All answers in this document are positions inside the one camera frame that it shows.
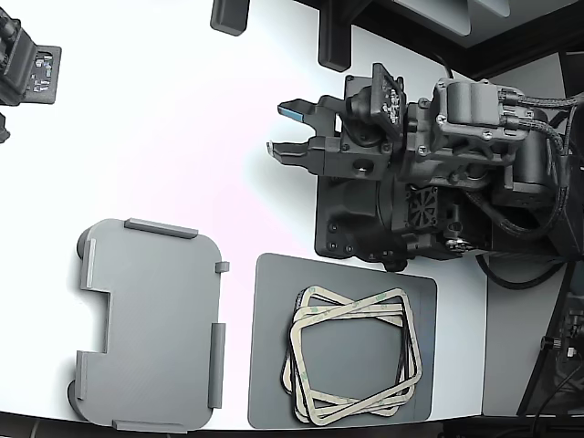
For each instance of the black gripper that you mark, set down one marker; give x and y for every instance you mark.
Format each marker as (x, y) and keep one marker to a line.
(356, 162)

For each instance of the black shelf structure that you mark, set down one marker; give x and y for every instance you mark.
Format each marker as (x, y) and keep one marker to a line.
(502, 55)

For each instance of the dark gray mat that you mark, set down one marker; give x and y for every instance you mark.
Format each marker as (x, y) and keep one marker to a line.
(274, 296)

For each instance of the dark gray foot block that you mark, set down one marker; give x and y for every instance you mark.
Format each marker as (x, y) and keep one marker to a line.
(228, 16)

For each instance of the black stand legs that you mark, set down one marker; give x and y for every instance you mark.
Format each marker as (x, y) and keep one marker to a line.
(538, 378)

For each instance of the gray panel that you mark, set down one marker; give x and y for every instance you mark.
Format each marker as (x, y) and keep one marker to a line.
(433, 13)

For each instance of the black wrist camera with board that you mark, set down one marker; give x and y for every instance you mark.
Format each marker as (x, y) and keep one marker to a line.
(383, 100)

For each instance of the black six-joint robot arm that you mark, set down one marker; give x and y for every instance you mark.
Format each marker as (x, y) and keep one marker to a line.
(529, 155)

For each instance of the black foot block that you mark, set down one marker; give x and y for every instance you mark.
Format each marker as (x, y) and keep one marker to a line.
(335, 41)

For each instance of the black side camera with board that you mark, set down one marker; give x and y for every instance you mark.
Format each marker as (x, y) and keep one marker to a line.
(20, 68)

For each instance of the gray plastic tray box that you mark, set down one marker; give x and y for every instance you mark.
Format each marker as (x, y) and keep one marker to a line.
(155, 319)

